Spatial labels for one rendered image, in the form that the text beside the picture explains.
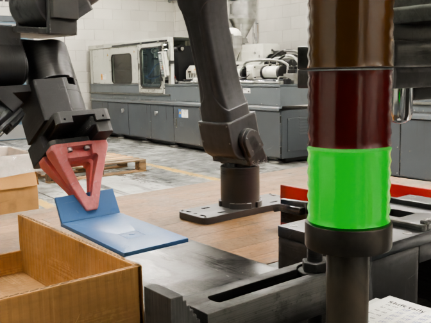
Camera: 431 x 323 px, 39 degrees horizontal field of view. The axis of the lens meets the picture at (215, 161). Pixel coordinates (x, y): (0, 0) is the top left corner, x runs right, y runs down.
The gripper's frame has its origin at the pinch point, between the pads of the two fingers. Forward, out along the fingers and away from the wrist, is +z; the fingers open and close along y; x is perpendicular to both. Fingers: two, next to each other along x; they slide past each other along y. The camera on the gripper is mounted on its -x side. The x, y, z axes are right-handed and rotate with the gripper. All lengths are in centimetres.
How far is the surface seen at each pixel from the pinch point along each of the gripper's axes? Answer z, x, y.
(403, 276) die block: 18.5, 11.5, 27.4
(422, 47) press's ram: 2.5, 13.7, 36.2
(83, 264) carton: 8.0, -6.3, 8.7
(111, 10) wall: -614, 564, -842
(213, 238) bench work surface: 6.1, 18.8, -6.1
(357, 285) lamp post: 17.6, -7.8, 40.8
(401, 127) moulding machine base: -100, 474, -289
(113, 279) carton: 11.2, -8.2, 17.6
